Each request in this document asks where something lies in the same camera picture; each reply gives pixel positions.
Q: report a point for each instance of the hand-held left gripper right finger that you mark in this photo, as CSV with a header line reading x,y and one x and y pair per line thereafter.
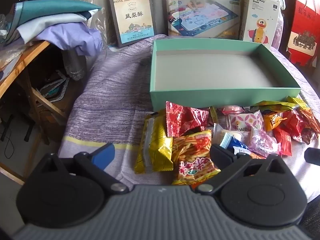
x,y
222,155

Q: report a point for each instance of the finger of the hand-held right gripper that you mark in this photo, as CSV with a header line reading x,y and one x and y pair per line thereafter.
x,y
313,156

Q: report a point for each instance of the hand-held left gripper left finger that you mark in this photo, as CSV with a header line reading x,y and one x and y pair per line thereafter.
x,y
103,152

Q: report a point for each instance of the blue white snack packet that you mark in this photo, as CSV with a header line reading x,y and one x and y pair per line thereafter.
x,y
237,145

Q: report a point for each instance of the orange fries snack packet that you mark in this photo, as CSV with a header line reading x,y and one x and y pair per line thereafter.
x,y
192,152

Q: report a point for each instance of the yellow striped snack packet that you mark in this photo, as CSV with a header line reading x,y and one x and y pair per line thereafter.
x,y
156,145

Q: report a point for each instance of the yellow printed snack packet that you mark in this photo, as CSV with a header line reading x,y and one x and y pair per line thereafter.
x,y
297,101

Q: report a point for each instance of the orange yellow long packet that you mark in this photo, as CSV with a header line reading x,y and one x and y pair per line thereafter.
x,y
272,105

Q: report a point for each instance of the teal cardboard box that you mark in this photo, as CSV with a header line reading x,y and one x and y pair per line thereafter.
x,y
220,67

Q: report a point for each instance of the white clear snack packet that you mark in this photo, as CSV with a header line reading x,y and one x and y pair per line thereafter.
x,y
220,132

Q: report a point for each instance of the small red snack packet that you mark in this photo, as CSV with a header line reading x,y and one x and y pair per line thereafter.
x,y
283,141

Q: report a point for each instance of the red crinkled snack packet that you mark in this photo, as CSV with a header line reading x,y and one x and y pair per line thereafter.
x,y
297,125

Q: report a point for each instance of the pink floral snack packet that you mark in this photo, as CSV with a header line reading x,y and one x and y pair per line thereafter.
x,y
246,121

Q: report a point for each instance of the clear pink wrapper packet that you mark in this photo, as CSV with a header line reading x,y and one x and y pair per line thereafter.
x,y
265,142

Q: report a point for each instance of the pink wrapped candy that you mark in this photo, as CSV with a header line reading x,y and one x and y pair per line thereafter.
x,y
232,109

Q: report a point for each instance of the orange crumpled snack packet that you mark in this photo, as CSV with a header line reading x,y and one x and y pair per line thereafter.
x,y
273,120

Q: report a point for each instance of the red patterned snack packet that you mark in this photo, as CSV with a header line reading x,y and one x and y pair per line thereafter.
x,y
182,117

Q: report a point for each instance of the purple striped tablecloth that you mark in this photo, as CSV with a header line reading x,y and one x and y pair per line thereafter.
x,y
112,92

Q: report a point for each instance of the clear plastic bottle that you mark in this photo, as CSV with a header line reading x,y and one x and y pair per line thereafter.
x,y
73,65

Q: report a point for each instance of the wooden table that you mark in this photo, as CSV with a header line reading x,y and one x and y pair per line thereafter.
x,y
25,62

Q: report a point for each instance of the lavender cloth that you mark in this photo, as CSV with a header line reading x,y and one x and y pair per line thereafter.
x,y
72,36

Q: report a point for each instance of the gold patterned cloth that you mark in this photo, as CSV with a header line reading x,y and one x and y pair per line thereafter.
x,y
12,55

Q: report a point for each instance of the brown pastry gift box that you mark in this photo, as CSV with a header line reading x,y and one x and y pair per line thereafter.
x,y
132,17

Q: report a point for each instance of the red gift box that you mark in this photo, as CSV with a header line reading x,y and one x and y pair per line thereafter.
x,y
305,17

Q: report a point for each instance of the white cloth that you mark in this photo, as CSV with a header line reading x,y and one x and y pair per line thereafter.
x,y
50,23

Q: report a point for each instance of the duck toy box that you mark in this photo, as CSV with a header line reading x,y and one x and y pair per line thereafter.
x,y
260,20

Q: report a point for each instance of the drawing mat toy box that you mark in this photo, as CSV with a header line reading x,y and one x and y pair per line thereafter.
x,y
202,15

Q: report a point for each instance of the teal cloth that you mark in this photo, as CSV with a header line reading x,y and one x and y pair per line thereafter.
x,y
50,8

